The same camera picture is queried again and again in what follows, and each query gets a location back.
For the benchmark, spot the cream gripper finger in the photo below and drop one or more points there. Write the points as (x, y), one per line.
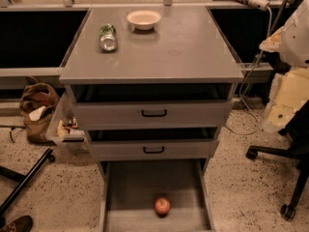
(273, 43)
(288, 93)

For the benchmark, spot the red apple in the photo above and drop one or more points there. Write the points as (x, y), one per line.
(162, 206)

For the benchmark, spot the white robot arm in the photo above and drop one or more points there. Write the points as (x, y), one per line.
(295, 38)

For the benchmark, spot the grey drawer cabinet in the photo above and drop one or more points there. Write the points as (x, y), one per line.
(185, 47)

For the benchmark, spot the top drawer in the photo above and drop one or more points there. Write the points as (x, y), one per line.
(151, 106)

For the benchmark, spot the drawer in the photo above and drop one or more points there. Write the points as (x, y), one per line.
(153, 144)
(132, 187)
(151, 106)

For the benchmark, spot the middle drawer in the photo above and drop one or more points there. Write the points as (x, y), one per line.
(153, 144)

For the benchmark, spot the bottom drawer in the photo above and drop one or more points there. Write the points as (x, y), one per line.
(132, 187)

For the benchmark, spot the white bowl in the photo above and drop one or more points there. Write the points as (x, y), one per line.
(144, 19)

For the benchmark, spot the green soda can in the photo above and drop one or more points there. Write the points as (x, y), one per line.
(108, 37)

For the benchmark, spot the clear plastic bin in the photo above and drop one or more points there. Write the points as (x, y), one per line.
(63, 129)

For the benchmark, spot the brown bag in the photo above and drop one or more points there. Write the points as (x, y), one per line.
(38, 103)

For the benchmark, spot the black metal stand leg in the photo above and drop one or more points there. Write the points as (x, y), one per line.
(22, 180)

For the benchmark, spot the brown shoe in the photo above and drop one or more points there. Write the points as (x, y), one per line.
(21, 224)

